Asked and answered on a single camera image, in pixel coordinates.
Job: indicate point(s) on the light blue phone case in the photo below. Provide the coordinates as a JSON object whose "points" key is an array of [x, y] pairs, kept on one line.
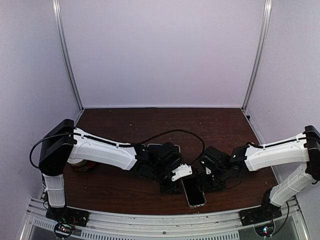
{"points": [[154, 145]]}

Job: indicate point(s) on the front aluminium rail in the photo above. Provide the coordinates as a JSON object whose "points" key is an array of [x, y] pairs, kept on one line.
{"points": [[223, 225]]}

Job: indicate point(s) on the dark smartphone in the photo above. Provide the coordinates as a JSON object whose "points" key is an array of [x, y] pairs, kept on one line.
{"points": [[193, 191]]}

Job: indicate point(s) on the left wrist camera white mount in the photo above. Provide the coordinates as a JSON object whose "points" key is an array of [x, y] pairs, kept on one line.
{"points": [[181, 171]]}

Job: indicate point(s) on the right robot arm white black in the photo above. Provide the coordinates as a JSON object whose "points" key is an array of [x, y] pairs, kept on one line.
{"points": [[304, 148]]}

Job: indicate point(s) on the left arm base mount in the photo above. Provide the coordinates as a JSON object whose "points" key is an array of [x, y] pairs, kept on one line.
{"points": [[66, 218]]}

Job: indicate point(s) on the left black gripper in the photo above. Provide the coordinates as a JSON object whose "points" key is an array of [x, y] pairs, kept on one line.
{"points": [[170, 189]]}

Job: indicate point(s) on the left aluminium frame post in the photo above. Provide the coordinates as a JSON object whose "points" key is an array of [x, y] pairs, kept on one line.
{"points": [[66, 57]]}

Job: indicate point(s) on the right aluminium frame post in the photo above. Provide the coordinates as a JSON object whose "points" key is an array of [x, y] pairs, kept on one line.
{"points": [[264, 30]]}

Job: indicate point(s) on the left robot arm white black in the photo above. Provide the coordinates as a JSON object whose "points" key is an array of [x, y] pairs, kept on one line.
{"points": [[66, 144]]}

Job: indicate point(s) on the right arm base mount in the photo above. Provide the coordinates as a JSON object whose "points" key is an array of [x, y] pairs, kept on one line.
{"points": [[262, 216]]}

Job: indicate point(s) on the grey clear phone case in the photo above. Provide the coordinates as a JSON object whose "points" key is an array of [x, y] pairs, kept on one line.
{"points": [[195, 192]]}

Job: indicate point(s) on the red floral saucer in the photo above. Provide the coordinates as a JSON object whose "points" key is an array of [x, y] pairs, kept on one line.
{"points": [[83, 166]]}

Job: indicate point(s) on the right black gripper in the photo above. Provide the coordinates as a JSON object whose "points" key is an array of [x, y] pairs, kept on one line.
{"points": [[204, 185]]}

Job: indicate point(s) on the aluminium frame post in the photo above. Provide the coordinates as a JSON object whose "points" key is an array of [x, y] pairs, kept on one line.
{"points": [[66, 57], [264, 30]]}

